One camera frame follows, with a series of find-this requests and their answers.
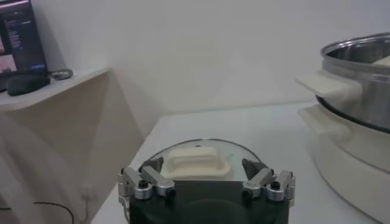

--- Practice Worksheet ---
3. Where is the glass lid with cream handle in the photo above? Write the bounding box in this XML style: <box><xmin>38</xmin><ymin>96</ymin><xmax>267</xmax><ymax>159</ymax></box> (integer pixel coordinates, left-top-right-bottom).
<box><xmin>146</xmin><ymin>138</ymin><xmax>263</xmax><ymax>183</ymax></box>

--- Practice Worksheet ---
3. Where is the dark computer monitor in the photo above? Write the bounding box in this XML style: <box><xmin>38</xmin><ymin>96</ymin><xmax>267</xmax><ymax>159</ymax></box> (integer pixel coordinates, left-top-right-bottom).
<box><xmin>0</xmin><ymin>0</ymin><xmax>49</xmax><ymax>92</ymax></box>

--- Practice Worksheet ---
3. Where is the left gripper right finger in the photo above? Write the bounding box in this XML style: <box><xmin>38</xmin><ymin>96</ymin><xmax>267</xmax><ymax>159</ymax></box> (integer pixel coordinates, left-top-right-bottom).
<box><xmin>241</xmin><ymin>157</ymin><xmax>296</xmax><ymax>208</ymax></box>

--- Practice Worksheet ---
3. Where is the perforated steel steamer basket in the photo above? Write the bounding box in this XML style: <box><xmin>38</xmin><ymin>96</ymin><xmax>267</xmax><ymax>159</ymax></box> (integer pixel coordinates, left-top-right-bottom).
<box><xmin>295</xmin><ymin>32</ymin><xmax>390</xmax><ymax>135</ymax></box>

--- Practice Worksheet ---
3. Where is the cream electric cooker base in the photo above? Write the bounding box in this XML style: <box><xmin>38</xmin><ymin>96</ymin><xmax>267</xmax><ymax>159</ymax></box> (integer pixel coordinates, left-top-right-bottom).
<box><xmin>297</xmin><ymin>104</ymin><xmax>390</xmax><ymax>223</ymax></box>

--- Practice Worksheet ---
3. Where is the white side table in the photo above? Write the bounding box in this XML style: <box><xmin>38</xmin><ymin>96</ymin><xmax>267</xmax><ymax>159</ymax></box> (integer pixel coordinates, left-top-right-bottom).
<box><xmin>0</xmin><ymin>67</ymin><xmax>110</xmax><ymax>112</ymax></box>

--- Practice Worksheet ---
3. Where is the black computer mouse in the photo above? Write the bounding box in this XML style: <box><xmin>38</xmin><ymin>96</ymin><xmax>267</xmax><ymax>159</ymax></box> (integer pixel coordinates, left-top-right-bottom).
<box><xmin>6</xmin><ymin>75</ymin><xmax>51</xmax><ymax>97</ymax></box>

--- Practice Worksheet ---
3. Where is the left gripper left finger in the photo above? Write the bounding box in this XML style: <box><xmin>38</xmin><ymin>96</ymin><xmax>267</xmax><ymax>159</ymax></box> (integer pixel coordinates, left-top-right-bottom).
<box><xmin>118</xmin><ymin>156</ymin><xmax>176</xmax><ymax>211</ymax></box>

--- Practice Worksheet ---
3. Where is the black floor cable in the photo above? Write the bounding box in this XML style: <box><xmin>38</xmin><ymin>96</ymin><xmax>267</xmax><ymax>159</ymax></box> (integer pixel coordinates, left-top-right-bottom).
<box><xmin>0</xmin><ymin>201</ymin><xmax>76</xmax><ymax>224</ymax></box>

